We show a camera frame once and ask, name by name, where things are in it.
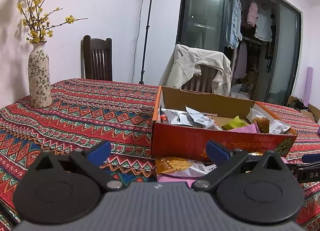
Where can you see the pink snack packet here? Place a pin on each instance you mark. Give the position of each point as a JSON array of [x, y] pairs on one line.
[[251, 128]]

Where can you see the floral ceramic vase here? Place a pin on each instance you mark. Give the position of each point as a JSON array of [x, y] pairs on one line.
[[39, 77]]

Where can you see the golden brown snack packet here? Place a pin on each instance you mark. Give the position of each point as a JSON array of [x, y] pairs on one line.
[[262, 123]]

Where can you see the dark sliding door frame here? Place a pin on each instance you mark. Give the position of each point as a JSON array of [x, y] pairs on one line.
[[262, 71]]

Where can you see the open cardboard box on floor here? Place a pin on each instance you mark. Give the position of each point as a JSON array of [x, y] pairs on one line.
[[309, 110]]

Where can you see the green snack pouch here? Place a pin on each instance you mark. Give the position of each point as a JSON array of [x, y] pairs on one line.
[[235, 123]]

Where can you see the dark wooden chair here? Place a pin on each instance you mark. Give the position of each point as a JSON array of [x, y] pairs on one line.
[[97, 58]]

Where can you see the colourful patterned tablecloth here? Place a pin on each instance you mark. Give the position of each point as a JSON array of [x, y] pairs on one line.
[[86, 112]]

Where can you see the black light stand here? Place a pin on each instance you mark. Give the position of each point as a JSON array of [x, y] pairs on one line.
[[141, 82]]

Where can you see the white crumpled snack packet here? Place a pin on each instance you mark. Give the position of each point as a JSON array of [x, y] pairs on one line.
[[189, 117]]

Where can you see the beige jacket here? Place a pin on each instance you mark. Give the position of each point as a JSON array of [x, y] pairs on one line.
[[185, 62]]

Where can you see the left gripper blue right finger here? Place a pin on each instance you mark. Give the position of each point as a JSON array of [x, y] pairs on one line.
[[218, 153]]

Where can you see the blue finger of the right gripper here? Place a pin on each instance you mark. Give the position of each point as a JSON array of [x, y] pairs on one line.
[[310, 158]]

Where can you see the pink hanging garment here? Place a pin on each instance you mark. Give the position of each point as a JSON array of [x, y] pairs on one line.
[[252, 14]]

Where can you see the purple rolled mat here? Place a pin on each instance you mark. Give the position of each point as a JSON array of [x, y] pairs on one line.
[[308, 86]]

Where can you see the white printed snack packet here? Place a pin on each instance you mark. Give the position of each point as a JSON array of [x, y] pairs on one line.
[[277, 127]]

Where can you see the yellow flower branches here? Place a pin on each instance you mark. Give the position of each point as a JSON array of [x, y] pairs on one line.
[[37, 21]]

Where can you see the orange snack packet on table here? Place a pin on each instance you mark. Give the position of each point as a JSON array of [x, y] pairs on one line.
[[182, 168]]

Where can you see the white hanging garment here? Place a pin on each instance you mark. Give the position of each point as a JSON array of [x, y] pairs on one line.
[[263, 25]]

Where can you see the light blue hanging shirt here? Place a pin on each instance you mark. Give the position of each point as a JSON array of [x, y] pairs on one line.
[[233, 29]]

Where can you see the chair under jacket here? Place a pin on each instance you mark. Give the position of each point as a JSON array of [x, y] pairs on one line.
[[201, 82]]

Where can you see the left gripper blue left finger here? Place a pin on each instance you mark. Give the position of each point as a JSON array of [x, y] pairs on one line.
[[99, 153]]

